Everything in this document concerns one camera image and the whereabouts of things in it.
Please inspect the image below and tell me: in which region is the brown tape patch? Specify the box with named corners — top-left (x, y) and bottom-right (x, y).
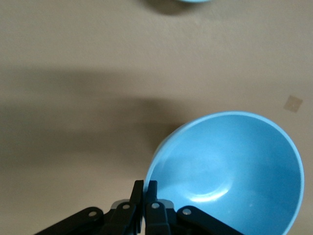
top-left (283, 95), bottom-right (303, 114)

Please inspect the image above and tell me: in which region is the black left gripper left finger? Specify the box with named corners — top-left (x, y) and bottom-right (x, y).
top-left (36, 180), bottom-right (144, 235)

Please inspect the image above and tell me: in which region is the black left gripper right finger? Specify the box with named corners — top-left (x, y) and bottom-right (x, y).
top-left (146, 180), bottom-right (243, 235)

